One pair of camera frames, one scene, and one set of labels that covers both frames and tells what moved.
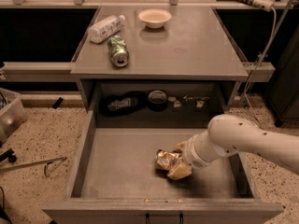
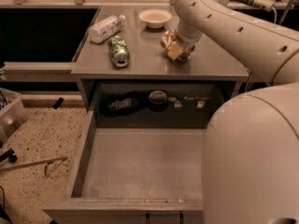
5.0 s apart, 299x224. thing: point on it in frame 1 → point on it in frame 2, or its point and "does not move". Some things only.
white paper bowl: x=154 y=18 does not move
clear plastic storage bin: x=12 y=113 does not move
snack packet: x=166 y=160 → x=167 y=37
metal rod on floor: x=49 y=161 does not move
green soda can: x=120 y=55 does not move
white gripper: x=192 y=157 → x=183 y=43
